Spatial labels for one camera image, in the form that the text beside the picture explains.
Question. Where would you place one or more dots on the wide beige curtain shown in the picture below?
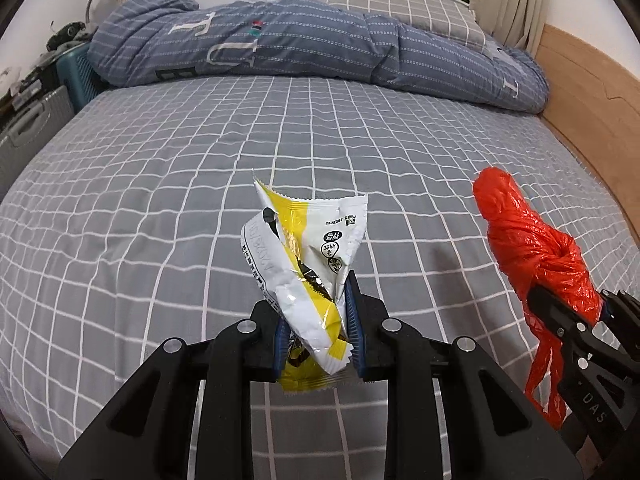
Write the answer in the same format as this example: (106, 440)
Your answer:
(515, 0)

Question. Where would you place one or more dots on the white round gadget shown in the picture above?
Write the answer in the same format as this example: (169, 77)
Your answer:
(7, 77)

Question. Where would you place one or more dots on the pile of dark boxes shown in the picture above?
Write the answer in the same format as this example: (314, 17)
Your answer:
(35, 82)

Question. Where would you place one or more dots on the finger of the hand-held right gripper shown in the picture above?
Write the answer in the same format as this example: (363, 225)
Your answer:
(625, 310)
(552, 312)

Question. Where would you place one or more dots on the wooden headboard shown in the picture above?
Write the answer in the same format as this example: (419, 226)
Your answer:
(590, 100)

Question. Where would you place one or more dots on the grey checked pillow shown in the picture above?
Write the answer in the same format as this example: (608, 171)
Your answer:
(400, 5)

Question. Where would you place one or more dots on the grey suitcase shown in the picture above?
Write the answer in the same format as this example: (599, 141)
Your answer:
(35, 125)

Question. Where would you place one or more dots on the blue striped quilt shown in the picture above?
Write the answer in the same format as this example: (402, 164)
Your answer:
(310, 40)

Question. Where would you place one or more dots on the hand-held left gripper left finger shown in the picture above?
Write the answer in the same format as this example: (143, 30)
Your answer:
(279, 350)

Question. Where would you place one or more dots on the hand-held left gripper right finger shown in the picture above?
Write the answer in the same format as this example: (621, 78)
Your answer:
(354, 320)

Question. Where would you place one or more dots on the red plastic bag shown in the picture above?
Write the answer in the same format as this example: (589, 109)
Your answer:
(525, 240)

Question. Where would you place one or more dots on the yellow white snack wrapper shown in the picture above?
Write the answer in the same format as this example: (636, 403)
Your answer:
(300, 240)

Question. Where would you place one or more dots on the teal suitcase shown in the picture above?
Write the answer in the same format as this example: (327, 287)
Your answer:
(75, 77)

